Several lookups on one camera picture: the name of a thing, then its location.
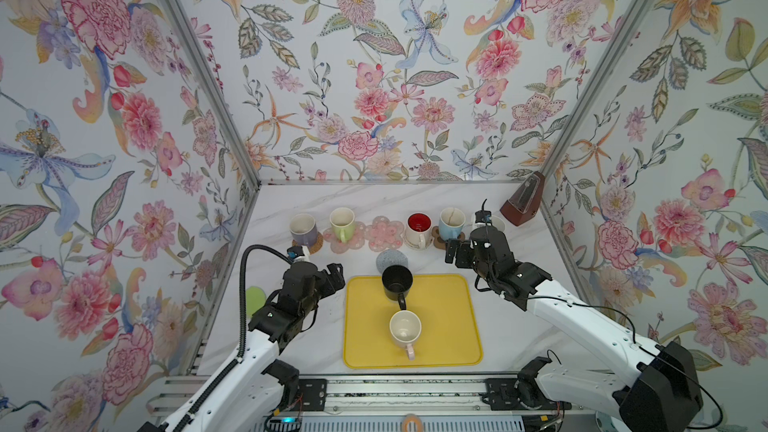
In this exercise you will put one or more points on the pink flower coaster front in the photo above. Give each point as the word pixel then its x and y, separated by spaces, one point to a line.
pixel 355 243

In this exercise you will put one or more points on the blue mug row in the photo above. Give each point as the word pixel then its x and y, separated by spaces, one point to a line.
pixel 494 221

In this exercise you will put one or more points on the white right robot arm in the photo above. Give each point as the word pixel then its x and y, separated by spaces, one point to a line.
pixel 649 387

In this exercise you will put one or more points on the yellow tray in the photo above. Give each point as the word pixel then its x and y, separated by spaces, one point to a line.
pixel 449 336

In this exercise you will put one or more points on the aluminium corner post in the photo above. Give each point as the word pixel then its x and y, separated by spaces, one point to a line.
pixel 183 28
pixel 633 18

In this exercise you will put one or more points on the round rattan woven coaster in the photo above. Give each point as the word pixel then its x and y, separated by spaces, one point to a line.
pixel 307 248

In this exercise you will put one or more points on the grey blue woven coaster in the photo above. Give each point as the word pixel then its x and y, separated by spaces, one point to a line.
pixel 389 258

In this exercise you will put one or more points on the green mug white inside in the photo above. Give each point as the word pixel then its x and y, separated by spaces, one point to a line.
pixel 343 223

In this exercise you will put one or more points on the multicolour woven round coaster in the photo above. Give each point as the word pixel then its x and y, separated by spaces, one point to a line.
pixel 418 241

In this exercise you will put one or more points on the brown paw print coaster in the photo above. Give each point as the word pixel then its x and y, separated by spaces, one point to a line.
pixel 438 240

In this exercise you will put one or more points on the black mug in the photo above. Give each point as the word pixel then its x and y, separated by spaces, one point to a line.
pixel 397 281

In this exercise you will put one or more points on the orange ring tape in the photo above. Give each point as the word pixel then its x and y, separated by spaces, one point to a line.
pixel 412 423

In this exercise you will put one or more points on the green silicone spatula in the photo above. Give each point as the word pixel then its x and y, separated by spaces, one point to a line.
pixel 255 299

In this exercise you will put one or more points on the aluminium corner post right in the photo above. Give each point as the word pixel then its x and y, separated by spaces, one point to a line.
pixel 633 18

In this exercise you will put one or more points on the red inside white mug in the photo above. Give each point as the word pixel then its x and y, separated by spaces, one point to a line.
pixel 418 223

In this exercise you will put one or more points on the blue handle mug front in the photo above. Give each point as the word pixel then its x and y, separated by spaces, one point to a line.
pixel 451 223

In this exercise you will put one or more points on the aluminium rail base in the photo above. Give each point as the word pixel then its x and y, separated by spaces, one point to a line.
pixel 401 395

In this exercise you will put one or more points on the brown wooden metronome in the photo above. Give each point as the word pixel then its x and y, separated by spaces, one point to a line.
pixel 525 202

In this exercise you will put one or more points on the pink flower coaster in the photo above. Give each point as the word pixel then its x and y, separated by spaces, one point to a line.
pixel 355 243
pixel 384 234

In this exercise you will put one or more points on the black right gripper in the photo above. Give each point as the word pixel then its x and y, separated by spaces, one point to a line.
pixel 464 248

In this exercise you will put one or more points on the aluminium corner post left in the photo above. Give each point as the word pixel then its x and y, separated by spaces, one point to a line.
pixel 183 28

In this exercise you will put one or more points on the purple handle mug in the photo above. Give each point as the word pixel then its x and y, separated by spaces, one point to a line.
pixel 303 230

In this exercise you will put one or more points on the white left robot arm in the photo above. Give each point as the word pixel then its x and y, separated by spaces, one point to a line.
pixel 255 382

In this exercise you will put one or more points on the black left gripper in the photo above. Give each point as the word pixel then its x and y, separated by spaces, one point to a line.
pixel 339 280

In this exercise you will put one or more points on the pink handle mug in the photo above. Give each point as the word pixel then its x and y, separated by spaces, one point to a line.
pixel 405 329

